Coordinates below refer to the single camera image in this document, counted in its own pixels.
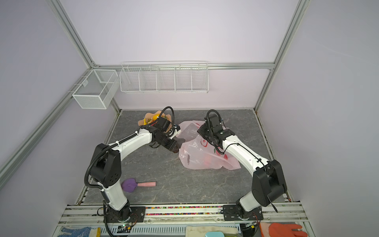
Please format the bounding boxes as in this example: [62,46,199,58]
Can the pink fruit print plastic bag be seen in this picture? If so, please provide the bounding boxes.
[177,120,241,170]

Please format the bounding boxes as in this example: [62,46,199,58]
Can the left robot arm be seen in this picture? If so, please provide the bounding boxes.
[84,106,185,222]

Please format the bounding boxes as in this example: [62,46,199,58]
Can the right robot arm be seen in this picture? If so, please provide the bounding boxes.
[197,109,288,220]

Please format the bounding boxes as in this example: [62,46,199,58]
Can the yellow lemon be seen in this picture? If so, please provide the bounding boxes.
[149,114,159,123]

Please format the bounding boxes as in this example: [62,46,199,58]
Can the white mesh box basket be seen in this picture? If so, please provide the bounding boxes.
[73,69,120,110]

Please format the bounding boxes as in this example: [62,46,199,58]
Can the beige folded cloth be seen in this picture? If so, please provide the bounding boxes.
[186,226,239,237]

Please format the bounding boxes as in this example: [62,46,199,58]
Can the teal container lid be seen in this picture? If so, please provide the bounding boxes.
[205,231,225,237]

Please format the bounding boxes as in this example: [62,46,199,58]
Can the orange rubber glove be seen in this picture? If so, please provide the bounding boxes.
[260,222,309,237]

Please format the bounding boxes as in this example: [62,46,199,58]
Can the blue white knit glove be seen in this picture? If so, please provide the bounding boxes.
[58,227,92,237]

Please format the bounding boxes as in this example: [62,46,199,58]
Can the purple spatula pink handle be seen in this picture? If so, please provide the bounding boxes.
[121,178,157,193]

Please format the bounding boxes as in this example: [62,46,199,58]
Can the white wire wall basket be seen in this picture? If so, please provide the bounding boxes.
[119,61,209,93]

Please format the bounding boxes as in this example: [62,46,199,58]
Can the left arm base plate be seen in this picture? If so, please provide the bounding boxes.
[105,206,146,224]

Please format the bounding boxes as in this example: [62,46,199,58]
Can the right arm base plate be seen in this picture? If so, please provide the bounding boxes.
[220,204,264,221]

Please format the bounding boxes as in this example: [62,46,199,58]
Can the aluminium mounting rail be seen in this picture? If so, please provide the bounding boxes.
[58,202,308,226]

